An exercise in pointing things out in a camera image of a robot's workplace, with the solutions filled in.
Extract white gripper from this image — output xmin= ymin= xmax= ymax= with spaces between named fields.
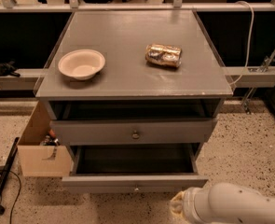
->
xmin=170 ymin=188 xmax=211 ymax=224

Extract grey drawer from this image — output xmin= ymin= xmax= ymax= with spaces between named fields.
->
xmin=50 ymin=119 xmax=217 ymax=146
xmin=62 ymin=144 xmax=207 ymax=193

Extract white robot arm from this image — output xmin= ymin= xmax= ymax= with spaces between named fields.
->
xmin=170 ymin=183 xmax=275 ymax=224

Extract grey top drawer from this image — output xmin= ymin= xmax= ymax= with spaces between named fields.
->
xmin=50 ymin=119 xmax=217 ymax=146

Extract grey drawer cabinet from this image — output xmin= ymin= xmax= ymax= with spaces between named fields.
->
xmin=33 ymin=8 xmax=234 ymax=190

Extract items inside cardboard box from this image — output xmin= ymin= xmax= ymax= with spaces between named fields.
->
xmin=40 ymin=129 xmax=60 ymax=146

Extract cardboard box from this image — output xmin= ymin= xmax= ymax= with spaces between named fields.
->
xmin=18 ymin=102 xmax=73 ymax=177

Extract crushed gold can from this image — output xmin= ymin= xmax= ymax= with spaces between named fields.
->
xmin=145 ymin=44 xmax=182 ymax=68

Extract white paper bowl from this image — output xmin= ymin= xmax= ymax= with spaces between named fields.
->
xmin=58 ymin=49 xmax=105 ymax=80

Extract black pole stand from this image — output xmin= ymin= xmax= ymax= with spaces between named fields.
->
xmin=0 ymin=137 xmax=19 ymax=216

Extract black cloth bag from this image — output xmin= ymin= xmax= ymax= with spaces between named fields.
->
xmin=0 ymin=61 xmax=21 ymax=77

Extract black floor cable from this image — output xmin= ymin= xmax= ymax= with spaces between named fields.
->
xmin=0 ymin=169 xmax=22 ymax=224

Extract white cable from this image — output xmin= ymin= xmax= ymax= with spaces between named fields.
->
xmin=228 ymin=0 xmax=255 ymax=86

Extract metal rail frame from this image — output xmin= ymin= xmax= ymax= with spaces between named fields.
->
xmin=0 ymin=0 xmax=275 ymax=12

